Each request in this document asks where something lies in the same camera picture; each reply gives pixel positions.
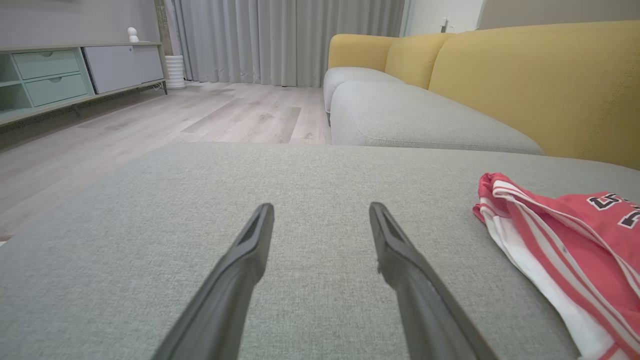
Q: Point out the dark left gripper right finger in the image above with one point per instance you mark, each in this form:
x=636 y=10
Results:
x=420 y=300

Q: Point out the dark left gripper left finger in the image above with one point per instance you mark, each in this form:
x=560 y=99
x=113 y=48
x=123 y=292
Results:
x=230 y=290

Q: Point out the red white printed sports shorts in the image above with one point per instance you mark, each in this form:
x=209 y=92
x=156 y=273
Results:
x=575 y=235

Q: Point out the wide grey sofa seat cushion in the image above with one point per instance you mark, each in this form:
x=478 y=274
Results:
x=320 y=175

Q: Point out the white ribbed floor vase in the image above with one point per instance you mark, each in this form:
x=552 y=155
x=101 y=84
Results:
x=175 y=72

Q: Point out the white sideboard door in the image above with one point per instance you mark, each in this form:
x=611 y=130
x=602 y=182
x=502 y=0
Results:
x=150 y=62
x=110 y=70

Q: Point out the small yellow sofa backrest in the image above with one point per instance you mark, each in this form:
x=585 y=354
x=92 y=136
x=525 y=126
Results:
x=412 y=57
x=357 y=50

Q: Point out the grey pleated curtain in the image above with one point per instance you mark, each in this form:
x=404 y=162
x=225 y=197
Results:
x=275 y=40

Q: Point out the pale green sideboard drawer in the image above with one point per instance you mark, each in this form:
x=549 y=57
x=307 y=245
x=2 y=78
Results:
x=45 y=65
x=57 y=90

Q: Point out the small white figurine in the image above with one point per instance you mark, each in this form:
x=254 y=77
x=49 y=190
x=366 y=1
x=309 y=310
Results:
x=133 y=35

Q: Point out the low pale green sideboard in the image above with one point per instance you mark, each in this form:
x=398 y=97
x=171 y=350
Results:
x=10 y=105

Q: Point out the small white wall fixture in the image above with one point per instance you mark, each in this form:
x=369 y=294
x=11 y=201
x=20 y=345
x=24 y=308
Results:
x=445 y=25

